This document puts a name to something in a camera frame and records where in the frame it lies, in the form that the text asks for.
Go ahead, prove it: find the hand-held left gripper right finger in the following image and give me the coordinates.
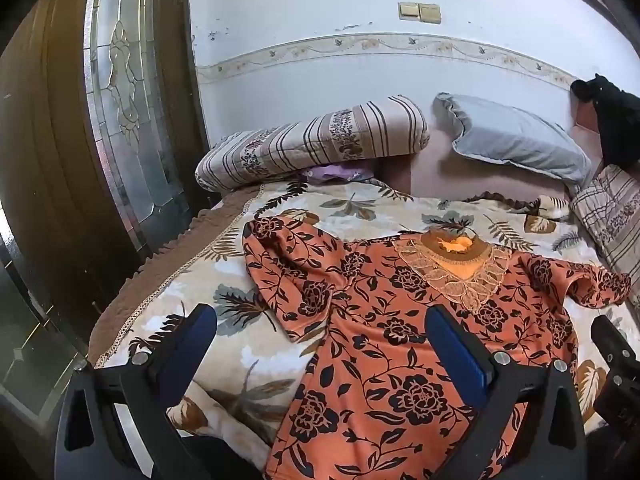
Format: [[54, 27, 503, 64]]
[[425, 304, 587, 480]]

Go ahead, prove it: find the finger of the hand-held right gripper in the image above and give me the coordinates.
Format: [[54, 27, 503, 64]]
[[590, 314, 634, 367]]

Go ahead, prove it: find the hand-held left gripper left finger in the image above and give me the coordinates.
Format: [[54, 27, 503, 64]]
[[54, 303, 217, 480]]

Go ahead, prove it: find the orange floral blouse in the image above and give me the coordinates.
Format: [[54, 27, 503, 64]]
[[242, 217, 632, 480]]

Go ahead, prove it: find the leaf print blanket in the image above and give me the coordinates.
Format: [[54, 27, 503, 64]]
[[89, 180, 640, 461]]

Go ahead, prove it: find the striped pillow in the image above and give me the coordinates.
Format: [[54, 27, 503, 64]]
[[570, 164, 640, 311]]

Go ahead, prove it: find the glass panel door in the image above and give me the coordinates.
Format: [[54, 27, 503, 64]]
[[0, 230, 96, 411]]

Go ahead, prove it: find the pink headboard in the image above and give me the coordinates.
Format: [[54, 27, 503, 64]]
[[370, 95, 608, 202]]

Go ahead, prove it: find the purple cloth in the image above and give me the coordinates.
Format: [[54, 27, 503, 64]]
[[300, 162, 373, 184]]

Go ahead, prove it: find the black cloth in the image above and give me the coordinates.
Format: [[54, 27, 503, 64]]
[[571, 74, 640, 171]]

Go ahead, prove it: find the grey-blue pillow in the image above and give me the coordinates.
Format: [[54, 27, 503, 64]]
[[432, 92, 593, 186]]

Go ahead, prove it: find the wooden door with leaded glass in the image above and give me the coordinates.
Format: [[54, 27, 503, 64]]
[[0, 0, 210, 311]]

